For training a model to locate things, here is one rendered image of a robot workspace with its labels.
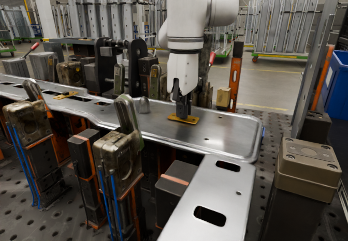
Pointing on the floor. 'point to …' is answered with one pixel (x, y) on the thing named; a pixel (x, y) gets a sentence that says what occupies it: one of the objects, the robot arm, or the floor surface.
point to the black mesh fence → (343, 34)
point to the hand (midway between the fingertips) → (184, 108)
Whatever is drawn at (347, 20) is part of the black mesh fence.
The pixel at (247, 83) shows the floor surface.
